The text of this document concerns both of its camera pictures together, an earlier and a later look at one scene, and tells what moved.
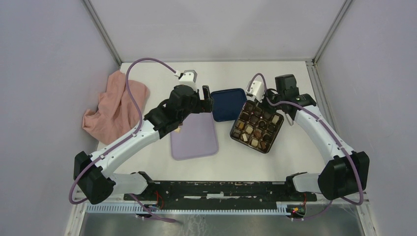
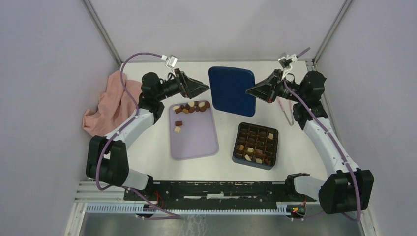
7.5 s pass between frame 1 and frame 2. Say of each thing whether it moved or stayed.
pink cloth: stayed
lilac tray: stayed
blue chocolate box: moved
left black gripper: moved
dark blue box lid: moved
